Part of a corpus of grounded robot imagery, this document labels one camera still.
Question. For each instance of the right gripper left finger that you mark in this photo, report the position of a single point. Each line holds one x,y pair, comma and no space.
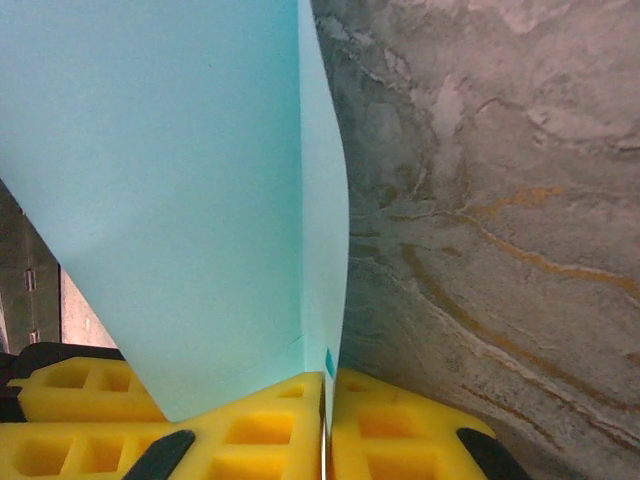
260,435

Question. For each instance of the light blue cloth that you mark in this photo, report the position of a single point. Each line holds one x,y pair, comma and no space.
150,200

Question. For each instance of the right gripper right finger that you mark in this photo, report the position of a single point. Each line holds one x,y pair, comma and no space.
390,440

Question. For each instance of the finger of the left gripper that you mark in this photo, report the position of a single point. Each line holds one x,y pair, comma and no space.
60,455
65,395

